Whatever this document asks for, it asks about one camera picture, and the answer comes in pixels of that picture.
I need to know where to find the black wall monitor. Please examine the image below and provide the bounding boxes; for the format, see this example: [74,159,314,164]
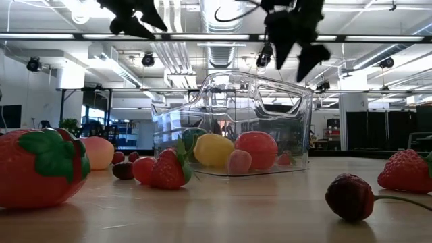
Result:
[0,104,23,129]

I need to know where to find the black background workbench frame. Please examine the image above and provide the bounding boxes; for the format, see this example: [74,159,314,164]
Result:
[55,86,115,136]

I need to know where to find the clear plastic container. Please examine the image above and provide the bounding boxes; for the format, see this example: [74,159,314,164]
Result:
[151,70,314,178]

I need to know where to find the black ceiling spotlight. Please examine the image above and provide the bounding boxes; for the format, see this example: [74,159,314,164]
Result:
[255,43,274,68]
[316,80,331,94]
[379,56,395,70]
[141,52,156,68]
[26,56,43,73]

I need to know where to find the yellow toy lemon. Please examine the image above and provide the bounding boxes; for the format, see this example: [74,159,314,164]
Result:
[193,133,236,169]

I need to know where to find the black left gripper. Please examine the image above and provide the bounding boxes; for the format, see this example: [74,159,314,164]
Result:
[97,0,169,41]

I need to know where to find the black aluminium rig frame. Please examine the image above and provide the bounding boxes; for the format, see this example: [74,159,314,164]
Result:
[0,32,432,44]

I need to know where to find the black partition screen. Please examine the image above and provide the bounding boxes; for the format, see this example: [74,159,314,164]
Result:
[346,109,418,152]

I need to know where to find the large toy strawberry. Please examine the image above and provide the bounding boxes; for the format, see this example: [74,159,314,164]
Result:
[0,127,92,209]

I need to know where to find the green background plant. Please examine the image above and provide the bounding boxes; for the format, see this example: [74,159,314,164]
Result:
[59,117,82,138]

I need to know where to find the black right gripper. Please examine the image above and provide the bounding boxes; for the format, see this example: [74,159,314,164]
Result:
[261,0,332,84]

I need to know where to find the shelf with red boxes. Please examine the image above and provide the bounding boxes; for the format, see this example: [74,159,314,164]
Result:
[325,117,342,151]

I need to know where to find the small dark plum toy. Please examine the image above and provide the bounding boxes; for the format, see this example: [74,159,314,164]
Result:
[111,161,135,180]

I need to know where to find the red toy apple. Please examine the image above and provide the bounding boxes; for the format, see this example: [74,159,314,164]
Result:
[234,130,279,171]

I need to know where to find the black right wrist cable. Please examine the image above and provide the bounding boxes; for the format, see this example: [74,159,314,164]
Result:
[214,0,267,23]

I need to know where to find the pale toy peach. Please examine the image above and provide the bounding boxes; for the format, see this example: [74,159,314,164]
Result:
[80,136,115,171]

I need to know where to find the small pink toy fruit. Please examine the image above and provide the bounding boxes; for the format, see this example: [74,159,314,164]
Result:
[227,149,253,176]

